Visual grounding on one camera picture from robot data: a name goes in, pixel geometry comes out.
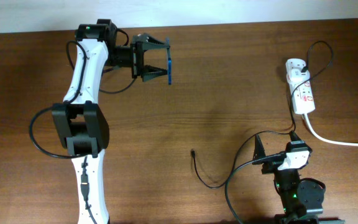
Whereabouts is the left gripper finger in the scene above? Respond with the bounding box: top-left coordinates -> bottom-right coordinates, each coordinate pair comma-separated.
141,65 -> 168,82
141,33 -> 170,50

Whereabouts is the blue Samsung Galaxy smartphone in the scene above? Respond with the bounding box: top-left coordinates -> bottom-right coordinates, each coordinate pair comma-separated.
166,37 -> 172,85

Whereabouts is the black USB charging cable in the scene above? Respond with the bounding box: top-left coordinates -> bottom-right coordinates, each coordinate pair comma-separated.
190,40 -> 334,190

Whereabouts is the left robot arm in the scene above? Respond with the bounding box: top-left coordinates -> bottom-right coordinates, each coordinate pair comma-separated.
52,19 -> 172,223

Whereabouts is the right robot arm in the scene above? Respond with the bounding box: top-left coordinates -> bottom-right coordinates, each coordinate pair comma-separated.
253,133 -> 326,223

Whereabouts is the white power strip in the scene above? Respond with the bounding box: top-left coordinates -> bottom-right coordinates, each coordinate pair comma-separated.
285,58 -> 315,114

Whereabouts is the white power strip cord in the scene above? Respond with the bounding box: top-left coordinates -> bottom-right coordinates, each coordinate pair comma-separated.
301,113 -> 358,149

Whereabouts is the white USB wall charger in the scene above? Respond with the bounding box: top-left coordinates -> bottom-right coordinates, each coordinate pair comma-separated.
287,68 -> 310,84

